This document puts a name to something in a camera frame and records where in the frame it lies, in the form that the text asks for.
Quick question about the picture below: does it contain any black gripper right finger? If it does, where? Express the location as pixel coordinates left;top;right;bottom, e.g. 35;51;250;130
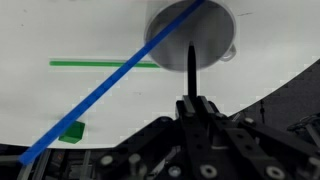
199;96;320;180

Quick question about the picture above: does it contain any small green cube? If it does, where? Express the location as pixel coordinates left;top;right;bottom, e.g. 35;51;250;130
58;120;86;145

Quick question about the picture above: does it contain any black and silver pen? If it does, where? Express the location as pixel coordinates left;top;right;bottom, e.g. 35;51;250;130
187;40;199;101

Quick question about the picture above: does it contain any white cup with handle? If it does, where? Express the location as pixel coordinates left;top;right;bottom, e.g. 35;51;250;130
143;0;238;73

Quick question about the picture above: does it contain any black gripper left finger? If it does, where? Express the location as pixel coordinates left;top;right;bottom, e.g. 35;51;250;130
96;95;201;168

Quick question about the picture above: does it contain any blue straw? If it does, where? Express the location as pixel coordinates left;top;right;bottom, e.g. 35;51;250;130
18;0;207;167

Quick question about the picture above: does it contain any green straw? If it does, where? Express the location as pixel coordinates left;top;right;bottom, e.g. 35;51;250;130
48;59;161;69

